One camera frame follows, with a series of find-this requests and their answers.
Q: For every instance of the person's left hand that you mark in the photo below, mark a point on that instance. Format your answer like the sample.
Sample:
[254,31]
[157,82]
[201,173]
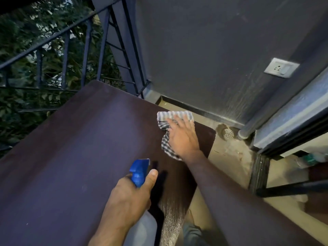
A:
[125,199]

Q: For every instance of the person's right hand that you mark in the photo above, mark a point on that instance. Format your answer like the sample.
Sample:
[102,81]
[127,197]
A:
[183,140]

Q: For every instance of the person's left thumb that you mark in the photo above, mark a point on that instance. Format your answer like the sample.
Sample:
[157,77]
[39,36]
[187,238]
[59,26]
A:
[150,180]

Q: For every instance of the person's right middle finger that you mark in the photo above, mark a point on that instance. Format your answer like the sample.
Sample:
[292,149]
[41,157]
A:
[184,120]

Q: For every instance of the blue-headed white spray bottle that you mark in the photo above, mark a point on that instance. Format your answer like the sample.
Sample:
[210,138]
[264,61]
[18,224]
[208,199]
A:
[139,174]

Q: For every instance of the checked grey cleaning cloth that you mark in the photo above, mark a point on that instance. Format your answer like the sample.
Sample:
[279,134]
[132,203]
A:
[164,116]

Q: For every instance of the person's left forearm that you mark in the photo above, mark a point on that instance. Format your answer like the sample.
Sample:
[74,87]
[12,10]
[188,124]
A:
[107,235]

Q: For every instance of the person's right forearm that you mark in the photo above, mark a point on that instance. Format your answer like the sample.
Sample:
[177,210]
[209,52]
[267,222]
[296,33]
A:
[230,197]

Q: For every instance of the round metal floor drain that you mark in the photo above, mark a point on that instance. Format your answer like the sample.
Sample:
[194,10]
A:
[228,133]

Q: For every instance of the grey drain pipe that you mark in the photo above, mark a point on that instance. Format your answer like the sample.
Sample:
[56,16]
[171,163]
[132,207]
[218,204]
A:
[246,131]

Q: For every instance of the person's leg in jeans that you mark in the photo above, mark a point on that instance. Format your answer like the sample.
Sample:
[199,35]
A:
[191,234]

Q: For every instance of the black door floor track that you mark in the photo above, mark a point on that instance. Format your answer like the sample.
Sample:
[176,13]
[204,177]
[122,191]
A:
[260,171]

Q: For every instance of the dark metal balcony railing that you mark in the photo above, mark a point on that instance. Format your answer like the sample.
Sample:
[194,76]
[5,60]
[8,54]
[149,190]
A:
[87,48]

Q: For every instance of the green-labelled plastic bottle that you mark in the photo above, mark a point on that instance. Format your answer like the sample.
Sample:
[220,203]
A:
[310,159]

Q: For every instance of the green tree foliage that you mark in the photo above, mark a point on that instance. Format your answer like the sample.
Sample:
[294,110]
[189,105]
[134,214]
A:
[20,30]

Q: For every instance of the grey sliding door frame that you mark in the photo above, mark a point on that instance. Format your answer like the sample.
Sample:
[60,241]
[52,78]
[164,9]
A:
[289,117]

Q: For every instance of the white wall socket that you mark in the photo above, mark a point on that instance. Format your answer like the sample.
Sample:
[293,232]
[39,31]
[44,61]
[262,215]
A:
[280,67]

